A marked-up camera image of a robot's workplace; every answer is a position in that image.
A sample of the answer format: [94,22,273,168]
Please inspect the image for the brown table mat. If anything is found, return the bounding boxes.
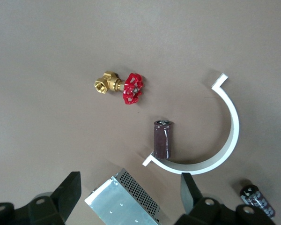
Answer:
[0,0,281,225]

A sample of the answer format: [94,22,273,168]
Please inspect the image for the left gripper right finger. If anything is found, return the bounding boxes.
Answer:
[175,172,276,225]

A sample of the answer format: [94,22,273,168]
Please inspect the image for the plain brown capacitor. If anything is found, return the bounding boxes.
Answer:
[152,119,174,160]

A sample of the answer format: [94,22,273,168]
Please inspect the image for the silver metal power supply box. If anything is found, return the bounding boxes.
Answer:
[84,167,161,225]

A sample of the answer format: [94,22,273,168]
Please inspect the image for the white semicircular bracket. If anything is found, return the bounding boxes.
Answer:
[142,73,240,176]

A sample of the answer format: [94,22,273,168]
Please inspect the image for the brass valve with red handwheel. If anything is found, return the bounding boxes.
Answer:
[94,70,144,105]

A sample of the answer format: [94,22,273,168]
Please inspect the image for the dark capacitor with white print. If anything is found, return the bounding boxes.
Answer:
[240,184,277,220]

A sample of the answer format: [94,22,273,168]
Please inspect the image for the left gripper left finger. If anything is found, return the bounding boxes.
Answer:
[0,171,82,225]

